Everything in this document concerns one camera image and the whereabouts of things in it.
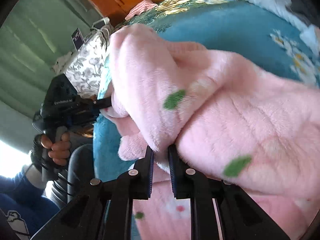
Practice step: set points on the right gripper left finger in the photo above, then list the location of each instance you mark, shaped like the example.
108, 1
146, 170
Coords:
103, 210

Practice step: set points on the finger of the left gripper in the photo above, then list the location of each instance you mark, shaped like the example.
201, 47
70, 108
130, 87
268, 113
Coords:
102, 103

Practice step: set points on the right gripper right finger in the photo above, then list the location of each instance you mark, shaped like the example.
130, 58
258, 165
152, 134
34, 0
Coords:
218, 210

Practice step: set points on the pink floral fleece garment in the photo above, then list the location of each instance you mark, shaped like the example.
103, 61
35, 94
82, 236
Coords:
228, 118

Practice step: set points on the person left hand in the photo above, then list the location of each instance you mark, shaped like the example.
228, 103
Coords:
59, 151

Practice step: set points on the grey floral cloth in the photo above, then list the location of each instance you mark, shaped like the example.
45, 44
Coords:
84, 67

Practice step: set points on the small dark card box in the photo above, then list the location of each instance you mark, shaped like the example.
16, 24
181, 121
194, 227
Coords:
77, 39

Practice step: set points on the person blue clothing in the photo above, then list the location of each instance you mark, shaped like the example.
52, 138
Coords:
23, 203

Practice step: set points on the pink knitted cloth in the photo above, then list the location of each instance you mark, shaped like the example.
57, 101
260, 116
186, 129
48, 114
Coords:
141, 7

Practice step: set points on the teal floral bed blanket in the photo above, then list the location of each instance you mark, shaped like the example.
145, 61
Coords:
235, 26

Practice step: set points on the light blue daisy quilt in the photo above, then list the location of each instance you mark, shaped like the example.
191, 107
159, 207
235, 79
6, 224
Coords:
300, 15

